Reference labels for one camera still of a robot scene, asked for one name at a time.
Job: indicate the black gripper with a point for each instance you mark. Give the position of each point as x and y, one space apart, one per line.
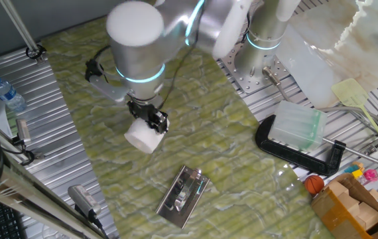
141 108

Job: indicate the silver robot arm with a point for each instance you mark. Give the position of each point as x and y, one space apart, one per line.
136 49

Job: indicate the shiny metal roll holder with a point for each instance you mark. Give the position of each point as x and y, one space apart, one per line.
182 196

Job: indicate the green marble pattern mat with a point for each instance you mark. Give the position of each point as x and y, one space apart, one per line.
209 132

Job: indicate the black C-clamp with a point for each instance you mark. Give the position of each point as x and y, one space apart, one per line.
291 156

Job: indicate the translucent plastic box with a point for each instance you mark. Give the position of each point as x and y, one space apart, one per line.
296 126

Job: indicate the clear water bottle blue cap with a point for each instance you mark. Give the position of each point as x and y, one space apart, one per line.
10 98

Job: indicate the small toy basketball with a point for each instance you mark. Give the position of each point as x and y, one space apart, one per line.
314 185

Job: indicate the white marble pattern sheet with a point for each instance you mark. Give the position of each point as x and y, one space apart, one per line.
328 33

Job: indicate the wooden block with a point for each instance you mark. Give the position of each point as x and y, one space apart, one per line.
368 215
347 203
338 190

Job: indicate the yellow-green plastic spatula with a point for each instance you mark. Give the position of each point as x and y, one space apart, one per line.
349 93

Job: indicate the brown cardboard box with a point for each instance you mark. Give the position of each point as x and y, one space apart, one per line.
335 215

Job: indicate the yellow toy cube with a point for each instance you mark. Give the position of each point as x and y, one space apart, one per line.
357 173

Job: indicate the pink plastic toy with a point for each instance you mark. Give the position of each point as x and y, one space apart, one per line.
370 175

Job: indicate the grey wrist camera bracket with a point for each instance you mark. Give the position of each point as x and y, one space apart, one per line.
109 89

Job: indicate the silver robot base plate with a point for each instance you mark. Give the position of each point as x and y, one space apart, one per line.
242 78

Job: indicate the large silver ridged camera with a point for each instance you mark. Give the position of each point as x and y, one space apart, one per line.
83 199

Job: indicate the small silver ridged camera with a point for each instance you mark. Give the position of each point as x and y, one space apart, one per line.
23 131

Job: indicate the metal camera mount with ties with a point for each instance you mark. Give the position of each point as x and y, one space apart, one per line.
26 156

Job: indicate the metal camera pole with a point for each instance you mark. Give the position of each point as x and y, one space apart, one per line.
20 25

